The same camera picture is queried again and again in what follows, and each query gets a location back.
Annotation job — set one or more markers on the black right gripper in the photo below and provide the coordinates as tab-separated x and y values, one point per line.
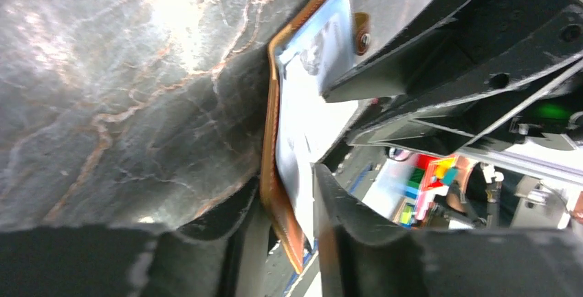
494	121

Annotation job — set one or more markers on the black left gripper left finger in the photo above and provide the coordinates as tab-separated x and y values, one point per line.
223	252

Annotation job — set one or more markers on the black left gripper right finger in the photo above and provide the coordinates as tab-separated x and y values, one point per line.
361	253

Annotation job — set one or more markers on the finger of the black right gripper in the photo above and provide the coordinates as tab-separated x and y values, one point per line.
465	48

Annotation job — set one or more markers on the brown leather card holder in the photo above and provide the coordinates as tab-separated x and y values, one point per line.
273	194

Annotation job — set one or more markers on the silver VIP credit card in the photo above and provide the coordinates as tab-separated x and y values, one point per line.
308	126

